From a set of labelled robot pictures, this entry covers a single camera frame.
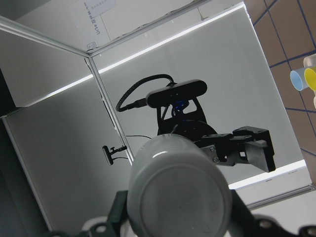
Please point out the small black mounted camera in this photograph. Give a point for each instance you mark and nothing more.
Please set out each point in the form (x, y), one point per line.
(110, 152)

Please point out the yellow plastic cup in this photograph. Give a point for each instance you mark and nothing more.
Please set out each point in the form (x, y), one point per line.
(310, 77)

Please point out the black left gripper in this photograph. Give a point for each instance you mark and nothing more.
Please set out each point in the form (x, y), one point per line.
(259, 150)

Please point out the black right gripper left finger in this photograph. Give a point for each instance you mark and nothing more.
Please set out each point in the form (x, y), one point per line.
(118, 212)

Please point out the pale green plastic cup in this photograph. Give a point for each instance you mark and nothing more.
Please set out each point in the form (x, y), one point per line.
(314, 100)

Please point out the blue plastic cup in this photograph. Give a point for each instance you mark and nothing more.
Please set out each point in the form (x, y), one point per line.
(309, 61)

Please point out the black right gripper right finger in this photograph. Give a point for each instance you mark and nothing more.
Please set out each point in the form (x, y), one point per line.
(241, 218)

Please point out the light blue cup far left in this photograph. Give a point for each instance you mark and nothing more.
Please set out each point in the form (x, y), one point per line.
(298, 80)

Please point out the grey white plastic cup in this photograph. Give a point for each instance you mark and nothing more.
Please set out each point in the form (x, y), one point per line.
(175, 190)

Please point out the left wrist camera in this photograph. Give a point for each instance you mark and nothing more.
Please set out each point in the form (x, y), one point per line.
(181, 91)

